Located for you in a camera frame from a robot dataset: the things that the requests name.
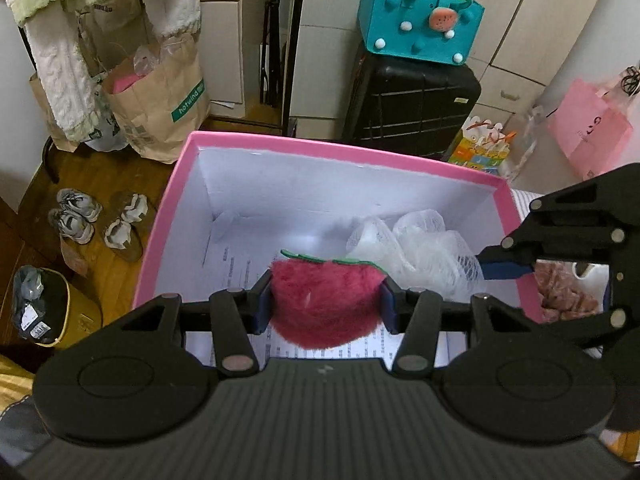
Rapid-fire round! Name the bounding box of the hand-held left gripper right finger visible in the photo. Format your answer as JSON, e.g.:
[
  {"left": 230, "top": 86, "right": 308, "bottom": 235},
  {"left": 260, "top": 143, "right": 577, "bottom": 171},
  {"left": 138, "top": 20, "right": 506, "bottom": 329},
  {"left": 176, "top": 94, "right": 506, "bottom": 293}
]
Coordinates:
[{"left": 380, "top": 280, "right": 538, "bottom": 378}]

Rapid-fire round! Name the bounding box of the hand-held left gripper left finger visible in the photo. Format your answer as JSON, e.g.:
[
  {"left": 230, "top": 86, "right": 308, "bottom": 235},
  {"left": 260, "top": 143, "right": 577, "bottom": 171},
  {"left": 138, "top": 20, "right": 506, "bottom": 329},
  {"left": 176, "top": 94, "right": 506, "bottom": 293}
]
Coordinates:
[{"left": 120, "top": 270, "right": 273, "bottom": 376}]

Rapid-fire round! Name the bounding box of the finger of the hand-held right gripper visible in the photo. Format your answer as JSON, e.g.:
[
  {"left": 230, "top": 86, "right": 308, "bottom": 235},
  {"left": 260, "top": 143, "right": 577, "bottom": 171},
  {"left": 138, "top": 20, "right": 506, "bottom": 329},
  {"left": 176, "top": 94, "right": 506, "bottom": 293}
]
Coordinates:
[
  {"left": 535, "top": 305, "right": 640, "bottom": 361},
  {"left": 477, "top": 162, "right": 640, "bottom": 311}
]

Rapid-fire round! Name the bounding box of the red plush strawberry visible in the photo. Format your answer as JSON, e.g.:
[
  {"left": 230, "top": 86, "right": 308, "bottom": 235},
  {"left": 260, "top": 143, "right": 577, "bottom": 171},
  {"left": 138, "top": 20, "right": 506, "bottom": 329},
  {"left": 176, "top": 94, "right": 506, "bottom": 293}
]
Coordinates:
[{"left": 267, "top": 249, "right": 388, "bottom": 350}]

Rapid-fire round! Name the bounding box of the white mesh bath sponge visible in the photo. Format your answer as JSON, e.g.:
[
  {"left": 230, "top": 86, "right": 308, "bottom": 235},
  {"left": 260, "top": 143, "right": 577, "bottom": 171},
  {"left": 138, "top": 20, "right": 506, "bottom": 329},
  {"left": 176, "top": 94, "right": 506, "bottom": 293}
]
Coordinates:
[{"left": 346, "top": 211, "right": 488, "bottom": 303}]

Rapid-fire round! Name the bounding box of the pink cardboard box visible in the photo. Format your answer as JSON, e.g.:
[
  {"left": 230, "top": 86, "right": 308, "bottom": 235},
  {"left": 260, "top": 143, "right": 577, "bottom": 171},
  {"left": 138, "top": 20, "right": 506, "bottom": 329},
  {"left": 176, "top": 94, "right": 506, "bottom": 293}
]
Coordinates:
[{"left": 132, "top": 131, "right": 546, "bottom": 363}]

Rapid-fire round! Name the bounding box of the printed paper sheet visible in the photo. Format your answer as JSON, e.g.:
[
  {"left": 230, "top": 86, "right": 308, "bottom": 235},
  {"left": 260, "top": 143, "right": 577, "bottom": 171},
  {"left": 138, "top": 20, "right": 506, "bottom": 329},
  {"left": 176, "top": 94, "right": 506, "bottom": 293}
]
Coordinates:
[{"left": 202, "top": 242, "right": 471, "bottom": 366}]

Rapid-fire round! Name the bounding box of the brown plush toy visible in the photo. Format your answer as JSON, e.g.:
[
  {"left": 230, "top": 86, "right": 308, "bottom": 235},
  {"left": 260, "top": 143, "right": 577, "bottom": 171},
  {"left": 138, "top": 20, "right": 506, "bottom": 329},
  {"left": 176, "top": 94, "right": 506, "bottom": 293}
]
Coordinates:
[{"left": 535, "top": 260, "right": 601, "bottom": 323}]

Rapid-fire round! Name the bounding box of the striped bed sheet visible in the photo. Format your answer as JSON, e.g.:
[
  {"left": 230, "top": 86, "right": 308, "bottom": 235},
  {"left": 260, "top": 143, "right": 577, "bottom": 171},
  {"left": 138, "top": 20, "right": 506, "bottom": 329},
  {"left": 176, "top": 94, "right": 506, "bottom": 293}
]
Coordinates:
[{"left": 509, "top": 187, "right": 547, "bottom": 223}]

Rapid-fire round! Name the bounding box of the colourful gift bag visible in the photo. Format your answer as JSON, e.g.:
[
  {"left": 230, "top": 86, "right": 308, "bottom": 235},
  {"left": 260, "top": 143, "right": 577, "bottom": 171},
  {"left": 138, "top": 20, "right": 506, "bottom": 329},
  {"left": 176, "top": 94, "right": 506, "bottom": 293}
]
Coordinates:
[{"left": 447, "top": 116, "right": 518, "bottom": 177}]

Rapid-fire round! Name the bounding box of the clear plastic bag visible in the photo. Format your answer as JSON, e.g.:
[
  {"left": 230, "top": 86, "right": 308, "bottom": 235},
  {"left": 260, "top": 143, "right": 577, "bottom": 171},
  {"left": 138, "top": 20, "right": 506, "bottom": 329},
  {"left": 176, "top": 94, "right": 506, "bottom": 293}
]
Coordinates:
[{"left": 505, "top": 105, "right": 547, "bottom": 186}]

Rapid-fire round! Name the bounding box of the brown white sandal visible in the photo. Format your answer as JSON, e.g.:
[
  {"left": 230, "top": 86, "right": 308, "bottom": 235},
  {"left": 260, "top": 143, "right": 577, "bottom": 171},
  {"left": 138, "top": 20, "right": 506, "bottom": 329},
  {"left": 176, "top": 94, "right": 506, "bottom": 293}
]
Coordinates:
[
  {"left": 121, "top": 193, "right": 150, "bottom": 226},
  {"left": 103, "top": 217, "right": 143, "bottom": 262}
]

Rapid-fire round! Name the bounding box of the pink gift bag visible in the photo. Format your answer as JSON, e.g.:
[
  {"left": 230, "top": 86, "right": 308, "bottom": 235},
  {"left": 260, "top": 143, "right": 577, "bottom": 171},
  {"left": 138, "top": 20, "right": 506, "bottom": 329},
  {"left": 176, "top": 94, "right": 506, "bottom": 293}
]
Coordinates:
[{"left": 547, "top": 78, "right": 636, "bottom": 181}]

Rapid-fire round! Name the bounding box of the yellow basket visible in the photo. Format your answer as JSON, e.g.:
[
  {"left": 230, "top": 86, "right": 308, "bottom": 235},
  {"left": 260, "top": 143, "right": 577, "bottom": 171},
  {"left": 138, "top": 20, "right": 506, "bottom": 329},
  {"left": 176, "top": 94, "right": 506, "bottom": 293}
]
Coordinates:
[{"left": 12, "top": 266, "right": 103, "bottom": 348}]

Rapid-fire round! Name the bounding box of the black suitcase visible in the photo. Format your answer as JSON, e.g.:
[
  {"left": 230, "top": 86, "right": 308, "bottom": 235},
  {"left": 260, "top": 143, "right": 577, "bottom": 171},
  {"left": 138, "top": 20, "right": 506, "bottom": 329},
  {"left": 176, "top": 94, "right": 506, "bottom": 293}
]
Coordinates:
[{"left": 342, "top": 42, "right": 482, "bottom": 161}]

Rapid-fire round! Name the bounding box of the grey white sneaker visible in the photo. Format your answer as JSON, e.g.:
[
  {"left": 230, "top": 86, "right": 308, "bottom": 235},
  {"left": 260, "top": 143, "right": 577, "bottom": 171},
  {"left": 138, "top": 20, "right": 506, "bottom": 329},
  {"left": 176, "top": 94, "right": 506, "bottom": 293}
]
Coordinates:
[
  {"left": 48, "top": 208, "right": 96, "bottom": 245},
  {"left": 56, "top": 188, "right": 103, "bottom": 222}
]

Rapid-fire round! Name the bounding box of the brown paper bag green label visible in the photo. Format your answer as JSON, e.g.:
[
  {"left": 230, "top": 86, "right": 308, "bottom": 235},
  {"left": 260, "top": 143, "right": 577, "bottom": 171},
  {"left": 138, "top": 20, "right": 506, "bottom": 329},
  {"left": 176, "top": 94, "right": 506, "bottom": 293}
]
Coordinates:
[{"left": 102, "top": 35, "right": 212, "bottom": 163}]

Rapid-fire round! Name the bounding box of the dark cloth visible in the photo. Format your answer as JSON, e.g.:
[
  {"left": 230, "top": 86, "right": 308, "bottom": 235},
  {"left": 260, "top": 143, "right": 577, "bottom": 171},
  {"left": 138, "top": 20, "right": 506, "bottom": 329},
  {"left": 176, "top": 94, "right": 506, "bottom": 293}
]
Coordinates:
[{"left": 14, "top": 266, "right": 68, "bottom": 343}]

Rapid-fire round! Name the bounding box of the white green plastic bag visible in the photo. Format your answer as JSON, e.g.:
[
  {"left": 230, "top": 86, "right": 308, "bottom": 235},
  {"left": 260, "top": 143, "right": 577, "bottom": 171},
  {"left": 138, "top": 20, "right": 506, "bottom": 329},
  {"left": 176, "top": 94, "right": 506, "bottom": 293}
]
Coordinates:
[{"left": 82, "top": 72, "right": 128, "bottom": 153}]

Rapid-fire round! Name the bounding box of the black tripod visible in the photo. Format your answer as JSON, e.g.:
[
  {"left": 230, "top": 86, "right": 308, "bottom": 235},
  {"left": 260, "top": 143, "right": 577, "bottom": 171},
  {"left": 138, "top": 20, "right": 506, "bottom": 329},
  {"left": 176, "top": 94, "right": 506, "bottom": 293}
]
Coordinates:
[{"left": 257, "top": 0, "right": 288, "bottom": 108}]

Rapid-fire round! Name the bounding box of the yellow blanket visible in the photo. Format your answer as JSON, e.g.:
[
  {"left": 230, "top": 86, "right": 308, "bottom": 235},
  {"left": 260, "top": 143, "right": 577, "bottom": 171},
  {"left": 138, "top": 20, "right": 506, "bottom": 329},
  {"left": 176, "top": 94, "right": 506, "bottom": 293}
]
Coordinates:
[{"left": 0, "top": 355, "right": 56, "bottom": 411}]

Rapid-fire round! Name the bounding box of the white wardrobe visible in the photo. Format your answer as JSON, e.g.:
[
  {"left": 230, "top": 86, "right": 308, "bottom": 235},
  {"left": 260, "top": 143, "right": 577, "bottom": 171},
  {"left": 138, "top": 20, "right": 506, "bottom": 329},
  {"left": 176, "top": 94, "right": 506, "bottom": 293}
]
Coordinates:
[{"left": 290, "top": 0, "right": 616, "bottom": 141}]

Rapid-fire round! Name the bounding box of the pink cloth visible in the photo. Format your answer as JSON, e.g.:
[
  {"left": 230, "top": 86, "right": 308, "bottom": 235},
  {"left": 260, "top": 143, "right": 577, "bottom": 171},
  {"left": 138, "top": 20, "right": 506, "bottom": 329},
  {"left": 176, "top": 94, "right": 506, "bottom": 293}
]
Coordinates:
[{"left": 111, "top": 74, "right": 147, "bottom": 95}]

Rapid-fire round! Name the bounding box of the clear plastic wrap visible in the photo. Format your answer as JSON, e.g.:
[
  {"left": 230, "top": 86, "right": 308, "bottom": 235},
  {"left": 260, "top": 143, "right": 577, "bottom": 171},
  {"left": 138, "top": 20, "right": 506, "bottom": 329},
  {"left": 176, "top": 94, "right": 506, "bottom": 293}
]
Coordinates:
[{"left": 132, "top": 35, "right": 196, "bottom": 78}]

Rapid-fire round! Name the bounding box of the beige cabinet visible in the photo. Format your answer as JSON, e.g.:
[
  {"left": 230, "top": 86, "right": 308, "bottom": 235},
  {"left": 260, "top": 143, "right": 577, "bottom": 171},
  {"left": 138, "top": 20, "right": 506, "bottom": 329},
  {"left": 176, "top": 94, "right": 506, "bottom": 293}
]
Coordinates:
[{"left": 197, "top": 0, "right": 246, "bottom": 121}]

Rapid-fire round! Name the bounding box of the teal felt tote bag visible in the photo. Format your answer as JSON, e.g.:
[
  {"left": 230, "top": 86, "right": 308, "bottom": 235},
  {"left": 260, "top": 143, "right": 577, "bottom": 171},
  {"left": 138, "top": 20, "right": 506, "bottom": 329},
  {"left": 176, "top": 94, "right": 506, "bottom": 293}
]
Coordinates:
[{"left": 357, "top": 0, "right": 486, "bottom": 67}]

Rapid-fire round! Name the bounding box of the white green fleece robe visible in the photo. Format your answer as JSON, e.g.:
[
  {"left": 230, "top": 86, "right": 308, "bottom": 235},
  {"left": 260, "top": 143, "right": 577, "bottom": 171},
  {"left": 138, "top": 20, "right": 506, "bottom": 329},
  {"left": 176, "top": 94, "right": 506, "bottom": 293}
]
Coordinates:
[{"left": 2, "top": 0, "right": 201, "bottom": 142}]

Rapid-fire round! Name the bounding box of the black metal frame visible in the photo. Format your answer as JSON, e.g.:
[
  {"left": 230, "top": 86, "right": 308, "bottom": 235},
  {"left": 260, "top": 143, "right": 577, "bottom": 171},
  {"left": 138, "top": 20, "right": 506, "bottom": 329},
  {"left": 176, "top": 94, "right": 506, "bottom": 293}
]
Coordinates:
[{"left": 281, "top": 0, "right": 308, "bottom": 136}]

